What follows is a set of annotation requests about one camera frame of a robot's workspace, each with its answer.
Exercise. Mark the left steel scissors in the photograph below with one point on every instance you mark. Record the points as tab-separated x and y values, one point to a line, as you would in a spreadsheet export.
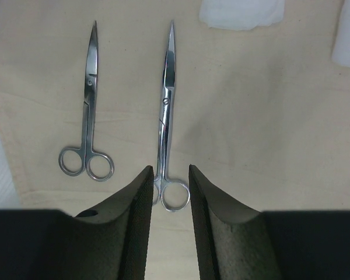
86	152

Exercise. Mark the left white gauze pad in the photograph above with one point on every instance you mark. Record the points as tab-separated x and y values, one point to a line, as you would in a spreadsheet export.
241	15

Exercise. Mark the middle white gauze pad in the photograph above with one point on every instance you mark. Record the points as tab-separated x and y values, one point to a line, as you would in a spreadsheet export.
341	50

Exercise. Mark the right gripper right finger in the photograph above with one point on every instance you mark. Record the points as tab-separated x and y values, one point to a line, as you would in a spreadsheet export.
234	241

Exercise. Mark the middle long steel scissors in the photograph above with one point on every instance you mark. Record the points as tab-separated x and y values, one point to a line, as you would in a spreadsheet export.
161	180

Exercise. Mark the beige cloth drape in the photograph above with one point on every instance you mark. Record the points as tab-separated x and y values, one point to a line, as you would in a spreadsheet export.
263	113

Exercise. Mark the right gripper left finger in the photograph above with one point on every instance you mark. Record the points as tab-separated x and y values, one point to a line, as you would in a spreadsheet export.
106	241

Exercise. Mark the white gauze pad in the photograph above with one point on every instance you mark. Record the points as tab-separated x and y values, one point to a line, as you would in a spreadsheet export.
241	15
341	50

